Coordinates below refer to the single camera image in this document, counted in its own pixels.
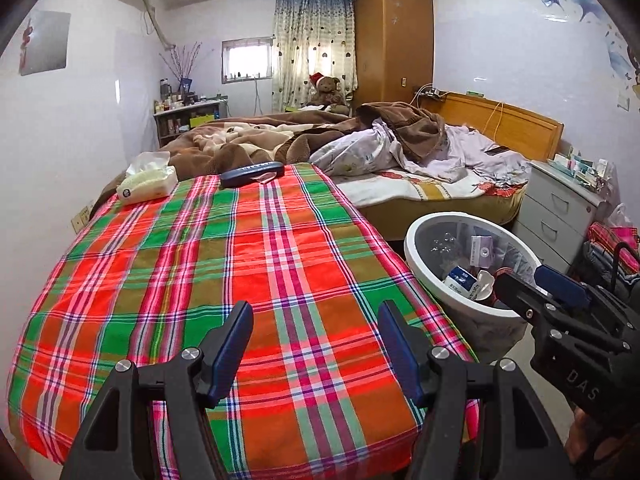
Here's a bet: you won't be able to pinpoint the white floral pillow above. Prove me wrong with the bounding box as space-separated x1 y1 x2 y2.
309 129 396 177

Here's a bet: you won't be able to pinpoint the brown teddy bear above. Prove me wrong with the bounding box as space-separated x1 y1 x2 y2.
307 73 349 116

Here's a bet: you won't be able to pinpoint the cluttered white shelf unit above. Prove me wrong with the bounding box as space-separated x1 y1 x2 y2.
153 78 229 146

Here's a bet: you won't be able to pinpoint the small bright window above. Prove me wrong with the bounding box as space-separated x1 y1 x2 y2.
221 37 272 84

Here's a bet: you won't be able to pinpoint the person right hand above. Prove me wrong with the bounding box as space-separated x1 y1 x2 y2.
564 408 640 480

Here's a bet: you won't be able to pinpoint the white blue yogurt cup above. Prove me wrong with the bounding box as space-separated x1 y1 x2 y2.
444 266 495 301

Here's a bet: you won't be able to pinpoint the pale pink crumpled sheet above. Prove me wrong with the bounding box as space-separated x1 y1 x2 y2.
373 119 532 188

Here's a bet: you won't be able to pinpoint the clear plastic cola bottle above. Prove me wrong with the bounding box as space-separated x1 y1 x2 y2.
427 230 463 266

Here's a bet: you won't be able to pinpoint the patterned window curtain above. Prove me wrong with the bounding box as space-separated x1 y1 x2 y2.
272 0 358 112

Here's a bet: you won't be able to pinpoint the white round trash bin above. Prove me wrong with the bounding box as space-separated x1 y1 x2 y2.
404 212 540 363

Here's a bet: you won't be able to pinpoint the wooden headboard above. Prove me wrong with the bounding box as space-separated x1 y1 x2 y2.
418 92 564 162

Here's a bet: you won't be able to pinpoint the grey bedside drawer cabinet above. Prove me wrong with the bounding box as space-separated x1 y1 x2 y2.
513 160 611 273

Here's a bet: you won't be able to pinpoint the dark blue glasses case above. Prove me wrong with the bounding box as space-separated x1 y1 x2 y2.
219 162 285 188

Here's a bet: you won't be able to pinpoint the wall power socket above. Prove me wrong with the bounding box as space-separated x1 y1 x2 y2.
70 205 92 234

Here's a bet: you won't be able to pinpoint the plaid red green blanket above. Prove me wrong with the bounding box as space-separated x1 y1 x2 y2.
8 164 474 479

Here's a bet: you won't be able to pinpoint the decorative branch vase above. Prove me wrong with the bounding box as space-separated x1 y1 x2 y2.
160 41 203 94

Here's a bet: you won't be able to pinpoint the cartoon wall stickers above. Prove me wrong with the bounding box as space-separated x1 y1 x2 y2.
541 0 639 113

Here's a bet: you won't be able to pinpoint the pink striped bag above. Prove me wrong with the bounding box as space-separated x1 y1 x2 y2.
582 222 639 286

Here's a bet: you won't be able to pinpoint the yellow bed mattress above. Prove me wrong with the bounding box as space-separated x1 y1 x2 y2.
333 169 526 240

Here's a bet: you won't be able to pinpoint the silver wall poster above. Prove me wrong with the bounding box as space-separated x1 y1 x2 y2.
20 11 72 76

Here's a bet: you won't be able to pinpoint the purple milk carton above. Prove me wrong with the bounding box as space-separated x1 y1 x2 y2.
470 235 494 270

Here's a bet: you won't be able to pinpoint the brown fleece blanket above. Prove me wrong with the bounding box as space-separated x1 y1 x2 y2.
92 101 449 216

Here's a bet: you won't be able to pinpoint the wooden wardrobe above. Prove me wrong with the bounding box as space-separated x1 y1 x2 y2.
354 0 434 106

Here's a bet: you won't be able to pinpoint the green white tissue pack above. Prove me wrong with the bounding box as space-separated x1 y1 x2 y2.
116 152 178 205

